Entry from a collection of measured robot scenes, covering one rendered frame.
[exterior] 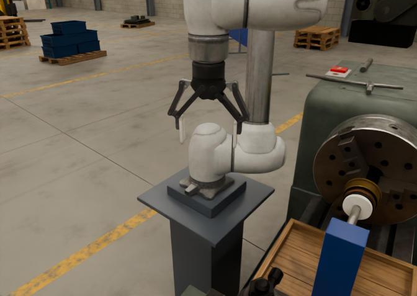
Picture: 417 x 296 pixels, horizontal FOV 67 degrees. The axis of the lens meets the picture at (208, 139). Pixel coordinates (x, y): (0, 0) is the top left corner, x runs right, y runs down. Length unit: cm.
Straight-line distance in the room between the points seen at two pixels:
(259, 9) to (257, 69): 56
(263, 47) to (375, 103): 42
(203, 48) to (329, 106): 58
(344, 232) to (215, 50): 48
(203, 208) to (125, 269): 100
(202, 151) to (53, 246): 151
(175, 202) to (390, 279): 81
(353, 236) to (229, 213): 65
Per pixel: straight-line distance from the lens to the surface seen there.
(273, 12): 66
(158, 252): 221
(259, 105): 121
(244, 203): 136
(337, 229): 76
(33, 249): 249
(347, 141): 94
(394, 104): 113
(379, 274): 103
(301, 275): 95
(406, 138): 97
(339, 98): 113
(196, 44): 69
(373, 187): 93
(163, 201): 138
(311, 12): 69
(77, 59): 756
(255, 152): 122
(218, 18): 66
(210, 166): 124
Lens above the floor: 159
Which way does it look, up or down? 27 degrees down
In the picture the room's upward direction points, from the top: straight up
